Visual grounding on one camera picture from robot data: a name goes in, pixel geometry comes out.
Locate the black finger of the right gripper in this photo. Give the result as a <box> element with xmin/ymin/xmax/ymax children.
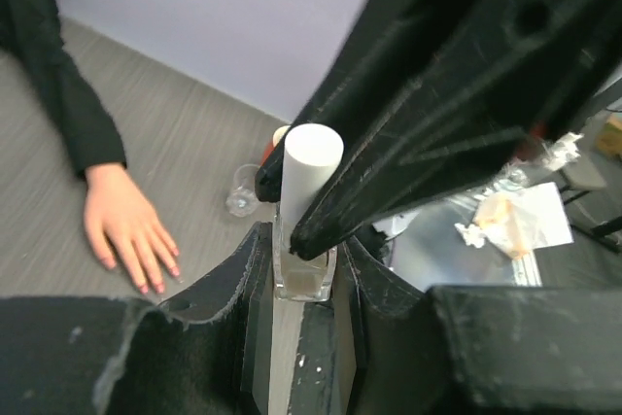
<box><xmin>291</xmin><ymin>0</ymin><xmax>621</xmax><ymax>259</ymax></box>
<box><xmin>254</xmin><ymin>0</ymin><xmax>516</xmax><ymax>204</ymax></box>

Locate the mannequin hand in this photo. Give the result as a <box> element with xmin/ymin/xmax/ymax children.
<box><xmin>84</xmin><ymin>163</ymin><xmax>180</xmax><ymax>294</ymax></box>

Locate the clear plastic cup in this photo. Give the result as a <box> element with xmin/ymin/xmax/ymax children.
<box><xmin>225</xmin><ymin>163</ymin><xmax>259</xmax><ymax>218</ymax></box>

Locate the orange ceramic mug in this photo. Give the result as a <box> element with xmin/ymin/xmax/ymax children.
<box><xmin>260</xmin><ymin>125</ymin><xmax>290</xmax><ymax>164</ymax></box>

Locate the black sleeve forearm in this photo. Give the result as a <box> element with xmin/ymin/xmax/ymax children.
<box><xmin>1</xmin><ymin>0</ymin><xmax>126</xmax><ymax>176</ymax></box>

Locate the white nail polish cap brush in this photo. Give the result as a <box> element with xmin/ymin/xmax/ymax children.
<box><xmin>279</xmin><ymin>123</ymin><xmax>344</xmax><ymax>244</ymax></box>

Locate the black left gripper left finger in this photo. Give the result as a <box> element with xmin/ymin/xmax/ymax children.
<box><xmin>1</xmin><ymin>223</ymin><xmax>272</xmax><ymax>414</ymax></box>

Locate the clear nail polish bottle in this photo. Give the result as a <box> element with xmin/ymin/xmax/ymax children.
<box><xmin>272</xmin><ymin>203</ymin><xmax>337</xmax><ymax>302</ymax></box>

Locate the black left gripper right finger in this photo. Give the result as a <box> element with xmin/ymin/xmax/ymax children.
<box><xmin>337</xmin><ymin>239</ymin><xmax>621</xmax><ymax>414</ymax></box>

